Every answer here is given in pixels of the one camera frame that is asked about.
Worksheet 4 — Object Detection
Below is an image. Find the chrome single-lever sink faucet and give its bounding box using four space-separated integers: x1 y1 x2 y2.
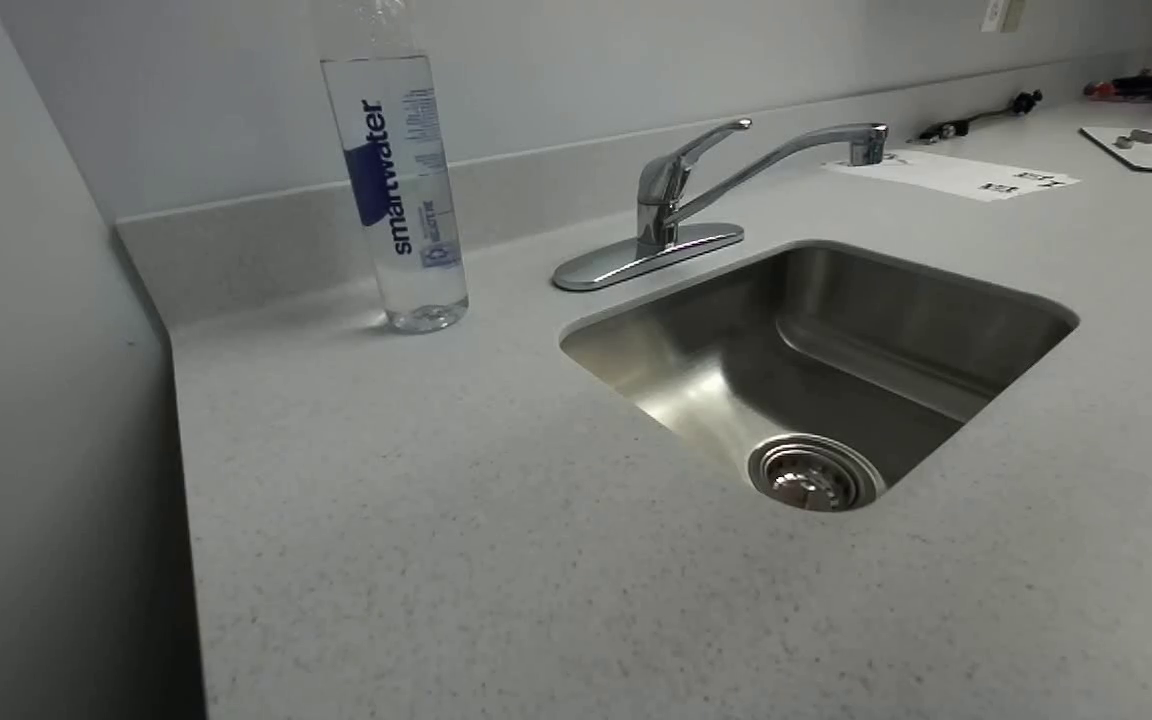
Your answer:
553 116 889 291

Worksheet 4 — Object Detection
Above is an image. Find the metal sink drain strainer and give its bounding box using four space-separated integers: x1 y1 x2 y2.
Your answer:
748 434 889 512

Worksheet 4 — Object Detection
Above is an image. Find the stainless steel sink basin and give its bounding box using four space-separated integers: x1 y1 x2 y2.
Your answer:
562 239 1082 504

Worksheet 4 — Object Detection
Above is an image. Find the clear smartwater plastic bottle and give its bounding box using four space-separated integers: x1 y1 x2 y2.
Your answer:
309 0 468 332

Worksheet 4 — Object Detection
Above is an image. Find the white printed paper sheet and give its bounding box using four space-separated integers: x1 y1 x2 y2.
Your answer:
845 152 1074 206

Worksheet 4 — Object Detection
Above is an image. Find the black cable on counter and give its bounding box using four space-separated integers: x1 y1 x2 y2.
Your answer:
916 88 1048 148

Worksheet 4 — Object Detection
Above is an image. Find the white wall outlet plate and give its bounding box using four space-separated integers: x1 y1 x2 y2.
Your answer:
979 0 1023 32

